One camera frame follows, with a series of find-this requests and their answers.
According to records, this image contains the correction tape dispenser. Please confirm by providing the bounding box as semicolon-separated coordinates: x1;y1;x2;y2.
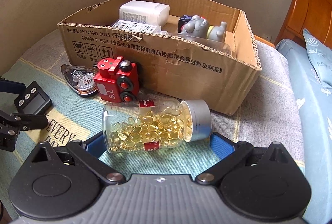
61;64;98;97

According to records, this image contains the dark blue toy cube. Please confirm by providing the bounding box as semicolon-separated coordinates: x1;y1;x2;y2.
177;15;192;33

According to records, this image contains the black digital timer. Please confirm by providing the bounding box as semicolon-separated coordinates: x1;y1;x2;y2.
13;81;52;115

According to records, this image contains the white plastic bottle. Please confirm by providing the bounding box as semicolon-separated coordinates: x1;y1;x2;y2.
119;0;170;27

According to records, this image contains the red toy train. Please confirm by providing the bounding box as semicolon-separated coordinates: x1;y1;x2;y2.
93;56;140;103

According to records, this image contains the cardboard box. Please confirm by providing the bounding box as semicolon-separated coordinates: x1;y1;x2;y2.
57;0;262;115

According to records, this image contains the wooden bed headboard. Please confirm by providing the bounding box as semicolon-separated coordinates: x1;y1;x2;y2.
275;0;332;48

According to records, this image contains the grey rhino toy figure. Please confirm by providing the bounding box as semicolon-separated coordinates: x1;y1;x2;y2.
179;15;228;42

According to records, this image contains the blue floral pillow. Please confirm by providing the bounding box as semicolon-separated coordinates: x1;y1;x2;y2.
303;29;332;89

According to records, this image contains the white wall socket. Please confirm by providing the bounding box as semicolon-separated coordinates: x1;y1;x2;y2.
263;34;272;42

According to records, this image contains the capsule jar silver lid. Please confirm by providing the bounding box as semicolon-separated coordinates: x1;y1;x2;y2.
102;98;212;154

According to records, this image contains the wooden bench edge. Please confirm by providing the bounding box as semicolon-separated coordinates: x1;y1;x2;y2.
254;35;275;48

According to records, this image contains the clear plastic jar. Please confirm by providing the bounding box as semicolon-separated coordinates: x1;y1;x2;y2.
178;34;236;57

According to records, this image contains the blue floral bed sheet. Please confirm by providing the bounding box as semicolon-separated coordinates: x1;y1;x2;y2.
276;39;331;223

